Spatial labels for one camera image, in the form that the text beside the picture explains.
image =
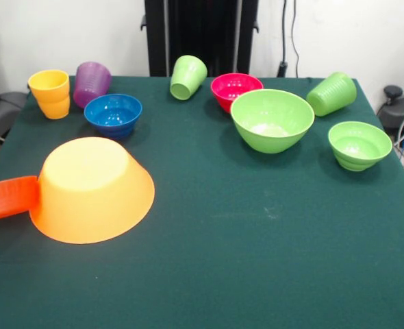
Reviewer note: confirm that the red bowl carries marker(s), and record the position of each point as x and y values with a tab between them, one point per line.
7	198

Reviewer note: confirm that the yellow ribbed cup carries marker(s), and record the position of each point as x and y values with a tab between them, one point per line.
51	99

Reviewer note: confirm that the large orange bowl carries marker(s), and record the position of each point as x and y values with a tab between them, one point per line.
92	195

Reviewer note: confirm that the black chair base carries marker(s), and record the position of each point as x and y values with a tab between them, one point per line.
7	106
399	109

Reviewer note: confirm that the purple cup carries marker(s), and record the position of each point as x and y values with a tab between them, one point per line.
90	85

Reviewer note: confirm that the blue ribbed bowl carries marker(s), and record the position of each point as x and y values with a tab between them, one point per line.
113	116

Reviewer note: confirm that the green ribbed cup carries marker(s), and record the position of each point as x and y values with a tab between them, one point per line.
188	75

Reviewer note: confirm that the dark green tablecloth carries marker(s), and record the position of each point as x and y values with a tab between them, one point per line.
222	240

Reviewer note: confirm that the pink bowl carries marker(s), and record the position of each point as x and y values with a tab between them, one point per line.
229	89

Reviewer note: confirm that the large green bowl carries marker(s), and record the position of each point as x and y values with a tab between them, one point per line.
274	116

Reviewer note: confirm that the green smooth cup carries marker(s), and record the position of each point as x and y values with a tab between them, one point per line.
332	92

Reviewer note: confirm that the small green ribbed bowl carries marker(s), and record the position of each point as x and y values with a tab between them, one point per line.
359	144

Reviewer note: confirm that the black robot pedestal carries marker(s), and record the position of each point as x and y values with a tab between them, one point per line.
195	34

